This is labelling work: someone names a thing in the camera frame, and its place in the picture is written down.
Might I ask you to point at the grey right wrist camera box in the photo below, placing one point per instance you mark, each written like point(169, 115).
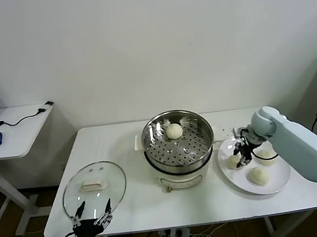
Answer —
point(239, 132)

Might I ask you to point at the white power strip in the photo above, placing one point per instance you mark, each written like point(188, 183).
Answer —
point(179, 233)

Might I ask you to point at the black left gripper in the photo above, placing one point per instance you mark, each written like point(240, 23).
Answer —
point(86, 230)

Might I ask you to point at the stainless steel steamer basket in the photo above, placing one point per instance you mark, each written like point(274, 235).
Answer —
point(186, 152)

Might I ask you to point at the white side desk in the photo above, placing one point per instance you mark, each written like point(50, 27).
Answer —
point(18, 132)

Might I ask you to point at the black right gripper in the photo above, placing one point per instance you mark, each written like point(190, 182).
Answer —
point(244, 148)

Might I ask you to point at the white round plate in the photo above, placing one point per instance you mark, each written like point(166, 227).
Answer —
point(241, 183)

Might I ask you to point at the white steamed baozi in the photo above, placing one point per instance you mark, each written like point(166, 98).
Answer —
point(173, 131)
point(258, 176)
point(233, 162)
point(267, 158)

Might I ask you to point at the white electric cooker base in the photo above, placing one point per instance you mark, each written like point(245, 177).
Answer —
point(180, 178)

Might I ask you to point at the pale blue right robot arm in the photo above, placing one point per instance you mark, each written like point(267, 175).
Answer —
point(300, 141)

